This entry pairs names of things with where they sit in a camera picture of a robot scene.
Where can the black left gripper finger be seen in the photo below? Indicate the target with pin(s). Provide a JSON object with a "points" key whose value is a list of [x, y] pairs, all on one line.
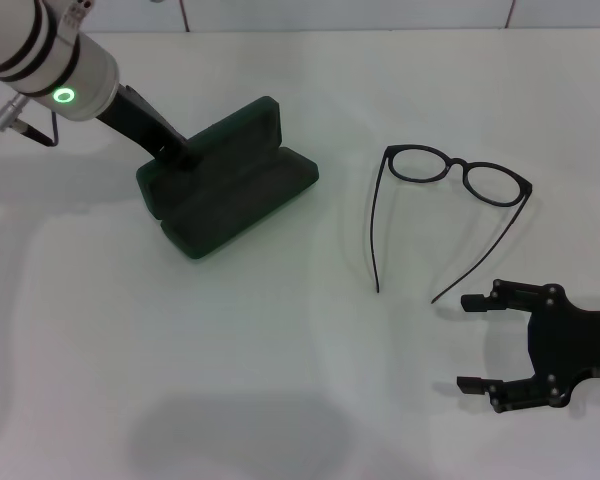
{"points": [[189, 157], [164, 154]]}

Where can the black round glasses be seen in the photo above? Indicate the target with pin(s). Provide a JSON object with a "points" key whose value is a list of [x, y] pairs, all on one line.
{"points": [[461, 163]]}

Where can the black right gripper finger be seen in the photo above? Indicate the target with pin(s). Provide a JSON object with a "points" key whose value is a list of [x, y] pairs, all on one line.
{"points": [[515, 395], [510, 297]]}

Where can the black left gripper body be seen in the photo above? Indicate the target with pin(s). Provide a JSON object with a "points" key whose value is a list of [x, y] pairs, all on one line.
{"points": [[135, 125]]}

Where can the green glasses case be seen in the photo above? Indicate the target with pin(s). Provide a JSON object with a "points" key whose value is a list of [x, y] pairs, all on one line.
{"points": [[240, 210]]}

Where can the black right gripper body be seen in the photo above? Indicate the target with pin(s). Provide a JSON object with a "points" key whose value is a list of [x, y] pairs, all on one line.
{"points": [[580, 345]]}

